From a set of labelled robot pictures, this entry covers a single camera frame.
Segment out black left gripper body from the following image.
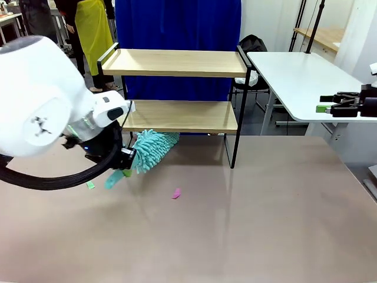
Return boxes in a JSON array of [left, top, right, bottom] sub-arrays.
[[84, 120, 124, 169]]

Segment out thick black stand pole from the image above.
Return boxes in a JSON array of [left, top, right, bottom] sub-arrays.
[[305, 0, 326, 54]]

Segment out black chair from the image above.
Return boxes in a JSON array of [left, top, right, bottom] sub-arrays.
[[229, 34, 284, 128]]

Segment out thin black light stand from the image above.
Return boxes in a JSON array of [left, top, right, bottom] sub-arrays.
[[289, 0, 307, 52]]

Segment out wooden background table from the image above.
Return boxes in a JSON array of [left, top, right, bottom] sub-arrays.
[[293, 28, 345, 54]]

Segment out person in black clothes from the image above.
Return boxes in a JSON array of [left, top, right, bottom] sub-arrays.
[[19, 0, 61, 44]]

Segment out large white table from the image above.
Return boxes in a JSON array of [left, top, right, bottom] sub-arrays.
[[246, 51, 377, 145]]

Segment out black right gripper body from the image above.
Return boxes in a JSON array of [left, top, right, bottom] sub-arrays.
[[358, 84, 377, 117]]

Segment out white plastic bag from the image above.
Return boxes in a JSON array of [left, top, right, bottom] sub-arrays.
[[235, 70, 259, 88]]

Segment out grey metal mounting rail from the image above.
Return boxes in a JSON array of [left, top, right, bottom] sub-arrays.
[[362, 164, 377, 204]]

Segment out two-tier wood metal shelf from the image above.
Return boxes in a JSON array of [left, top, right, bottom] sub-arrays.
[[97, 43, 253, 169]]

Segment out person in yellow apron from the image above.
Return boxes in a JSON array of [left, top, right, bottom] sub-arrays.
[[55, 0, 118, 93]]

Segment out blue curtain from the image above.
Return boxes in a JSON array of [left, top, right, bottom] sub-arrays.
[[114, 0, 243, 136]]

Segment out teal microfiber duster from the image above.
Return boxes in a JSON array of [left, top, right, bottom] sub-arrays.
[[104, 129, 181, 190]]

